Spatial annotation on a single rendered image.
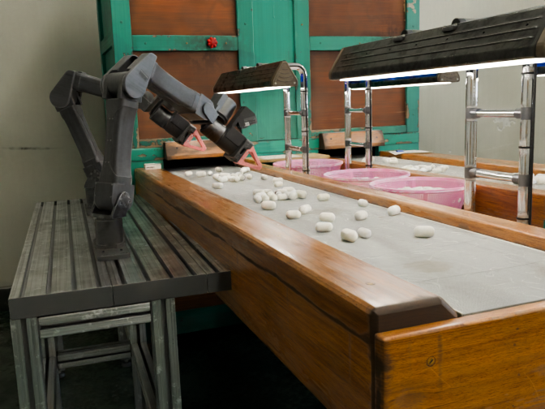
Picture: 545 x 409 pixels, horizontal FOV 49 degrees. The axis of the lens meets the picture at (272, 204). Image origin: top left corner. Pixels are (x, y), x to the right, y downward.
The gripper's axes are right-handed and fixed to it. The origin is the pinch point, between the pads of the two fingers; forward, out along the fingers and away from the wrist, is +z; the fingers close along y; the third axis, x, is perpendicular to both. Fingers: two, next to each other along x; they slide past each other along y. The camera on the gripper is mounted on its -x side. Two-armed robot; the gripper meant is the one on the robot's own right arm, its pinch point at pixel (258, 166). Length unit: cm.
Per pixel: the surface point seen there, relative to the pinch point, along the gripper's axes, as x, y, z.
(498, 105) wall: -155, 151, 160
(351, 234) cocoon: 9, -67, -1
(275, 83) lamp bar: -20.9, -2.4, -11.4
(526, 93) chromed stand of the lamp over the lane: -28, -77, 5
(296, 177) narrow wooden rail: -7.1, 12.7, 16.7
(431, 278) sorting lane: 11, -92, -1
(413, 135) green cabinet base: -69, 75, 78
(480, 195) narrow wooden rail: -26, -35, 43
